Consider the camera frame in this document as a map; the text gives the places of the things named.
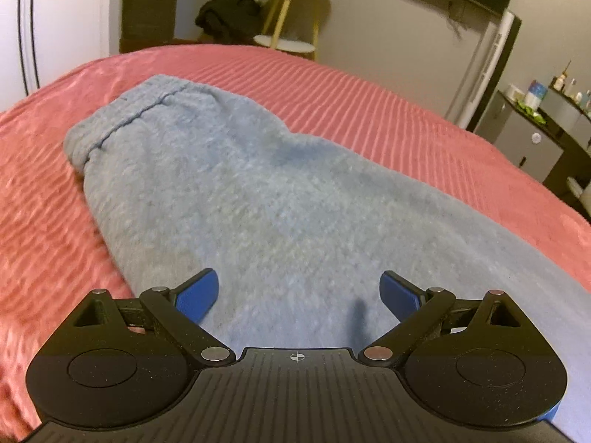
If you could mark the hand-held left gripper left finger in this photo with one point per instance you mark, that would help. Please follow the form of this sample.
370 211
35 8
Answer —
197 296

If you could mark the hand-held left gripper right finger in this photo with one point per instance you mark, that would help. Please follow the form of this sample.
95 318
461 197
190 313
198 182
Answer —
398 294

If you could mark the light grey-blue fleece pants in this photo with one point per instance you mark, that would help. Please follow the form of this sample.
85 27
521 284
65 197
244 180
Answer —
277 194

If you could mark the pink ribbed blanket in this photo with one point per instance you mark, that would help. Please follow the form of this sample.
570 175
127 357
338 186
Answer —
369 101

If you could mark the grey cabinet with black top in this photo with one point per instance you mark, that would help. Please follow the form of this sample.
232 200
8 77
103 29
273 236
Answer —
521 143

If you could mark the white chair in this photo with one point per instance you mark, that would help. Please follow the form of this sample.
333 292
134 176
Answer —
581 196

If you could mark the green item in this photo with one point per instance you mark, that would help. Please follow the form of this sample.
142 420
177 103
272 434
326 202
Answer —
531 111

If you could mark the blue and white container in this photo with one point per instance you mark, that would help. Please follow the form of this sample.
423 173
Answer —
536 94

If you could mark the white tower appliance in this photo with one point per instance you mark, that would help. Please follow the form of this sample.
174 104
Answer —
489 64

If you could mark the grey desk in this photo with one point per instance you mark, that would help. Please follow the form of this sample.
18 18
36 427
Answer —
570 113

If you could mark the black clothes pile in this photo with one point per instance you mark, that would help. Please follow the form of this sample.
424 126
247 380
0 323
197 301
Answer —
228 14

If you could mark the dark wooden panel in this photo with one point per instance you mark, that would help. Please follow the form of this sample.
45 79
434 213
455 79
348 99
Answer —
150 4

